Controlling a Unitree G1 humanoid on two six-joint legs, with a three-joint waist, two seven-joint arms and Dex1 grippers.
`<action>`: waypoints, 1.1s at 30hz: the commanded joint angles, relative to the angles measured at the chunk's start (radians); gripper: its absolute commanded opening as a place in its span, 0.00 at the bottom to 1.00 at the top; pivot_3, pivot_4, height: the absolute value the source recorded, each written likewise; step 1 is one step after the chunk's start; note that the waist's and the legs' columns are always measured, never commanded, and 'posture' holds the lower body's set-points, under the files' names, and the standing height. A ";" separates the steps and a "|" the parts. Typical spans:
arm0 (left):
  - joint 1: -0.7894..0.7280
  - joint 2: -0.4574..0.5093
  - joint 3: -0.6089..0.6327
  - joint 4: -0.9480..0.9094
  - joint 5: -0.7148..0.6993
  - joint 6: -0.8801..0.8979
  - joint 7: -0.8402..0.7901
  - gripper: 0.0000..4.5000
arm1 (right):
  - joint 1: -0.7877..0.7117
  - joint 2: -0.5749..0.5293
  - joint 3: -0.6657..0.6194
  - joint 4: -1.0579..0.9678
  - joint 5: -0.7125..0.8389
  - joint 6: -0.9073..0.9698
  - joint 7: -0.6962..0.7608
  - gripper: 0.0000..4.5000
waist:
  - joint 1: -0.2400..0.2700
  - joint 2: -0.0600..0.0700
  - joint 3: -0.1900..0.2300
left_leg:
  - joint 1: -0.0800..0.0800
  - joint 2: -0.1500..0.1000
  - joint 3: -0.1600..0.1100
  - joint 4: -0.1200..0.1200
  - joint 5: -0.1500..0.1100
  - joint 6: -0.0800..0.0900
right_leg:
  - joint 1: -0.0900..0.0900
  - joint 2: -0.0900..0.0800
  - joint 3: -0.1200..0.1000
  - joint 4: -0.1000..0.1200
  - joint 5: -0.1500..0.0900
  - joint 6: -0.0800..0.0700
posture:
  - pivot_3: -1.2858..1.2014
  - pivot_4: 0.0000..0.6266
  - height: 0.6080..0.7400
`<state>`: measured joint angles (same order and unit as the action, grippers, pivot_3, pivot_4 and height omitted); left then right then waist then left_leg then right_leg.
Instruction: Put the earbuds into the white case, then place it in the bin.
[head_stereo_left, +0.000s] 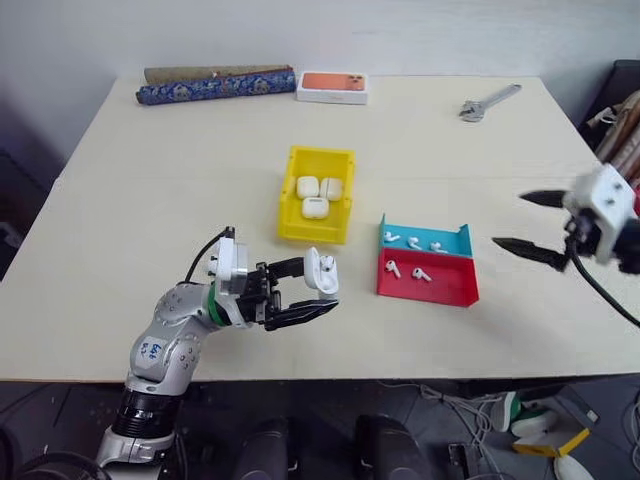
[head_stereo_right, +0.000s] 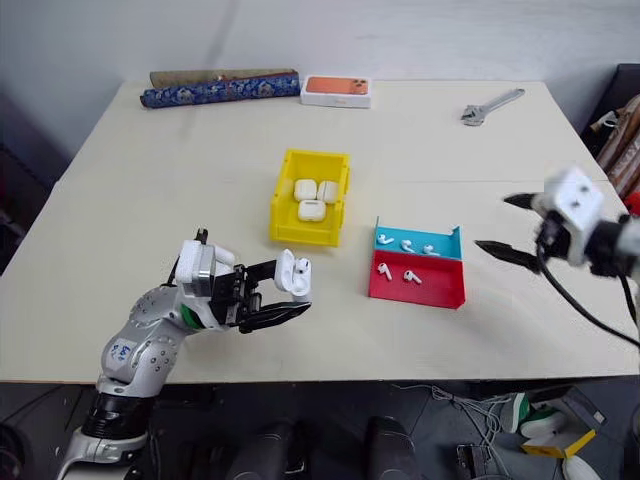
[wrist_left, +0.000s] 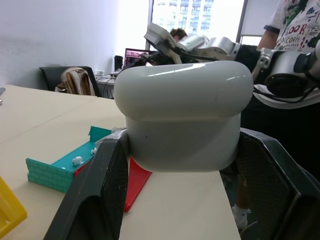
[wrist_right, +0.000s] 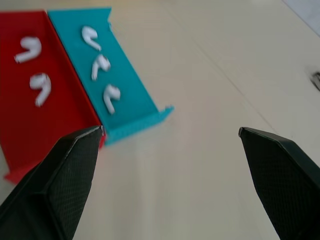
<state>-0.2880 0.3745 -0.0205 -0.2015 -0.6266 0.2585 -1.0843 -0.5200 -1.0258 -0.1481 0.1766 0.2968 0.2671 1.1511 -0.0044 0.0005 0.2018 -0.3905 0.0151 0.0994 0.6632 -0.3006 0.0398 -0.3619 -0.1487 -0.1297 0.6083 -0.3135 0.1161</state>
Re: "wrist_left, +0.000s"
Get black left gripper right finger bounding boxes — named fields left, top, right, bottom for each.
left=234, top=127, right=320, bottom=240

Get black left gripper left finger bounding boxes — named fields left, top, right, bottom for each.
left=43, top=129, right=131, bottom=240

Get white earbud case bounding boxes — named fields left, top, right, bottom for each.
left=113, top=60, right=255, bottom=174

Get yellow plastic bin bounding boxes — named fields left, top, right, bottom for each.
left=0, top=176, right=28, bottom=240

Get open black laptop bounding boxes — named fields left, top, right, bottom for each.
left=123, top=47, right=153, bottom=70

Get seated person with brown hair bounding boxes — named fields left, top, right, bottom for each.
left=169, top=27, right=189, bottom=43

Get red plastic tray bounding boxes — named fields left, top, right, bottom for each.
left=73, top=154, right=153, bottom=214

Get black tumbler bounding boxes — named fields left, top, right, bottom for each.
left=113, top=55, right=124, bottom=74

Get teal brick-pattern tray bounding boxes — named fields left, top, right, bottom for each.
left=25, top=125, right=114, bottom=194

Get beige backpack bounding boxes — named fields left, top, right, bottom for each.
left=54, top=66, right=96, bottom=97

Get black office chair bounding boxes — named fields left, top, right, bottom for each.
left=38, top=65, right=102, bottom=98

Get person in printed white t-shirt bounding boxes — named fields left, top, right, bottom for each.
left=231, top=0, right=320, bottom=230

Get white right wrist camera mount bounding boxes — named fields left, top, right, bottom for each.
left=143, top=22, right=184, bottom=65

